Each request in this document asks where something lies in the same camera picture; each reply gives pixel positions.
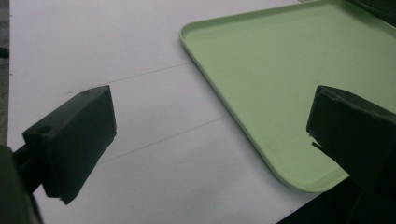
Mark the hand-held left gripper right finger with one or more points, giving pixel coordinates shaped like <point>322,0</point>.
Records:
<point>358,137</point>

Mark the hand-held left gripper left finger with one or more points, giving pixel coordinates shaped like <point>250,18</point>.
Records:
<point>74,140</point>

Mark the light green plastic tray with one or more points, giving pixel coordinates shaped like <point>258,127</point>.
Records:
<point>280,84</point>

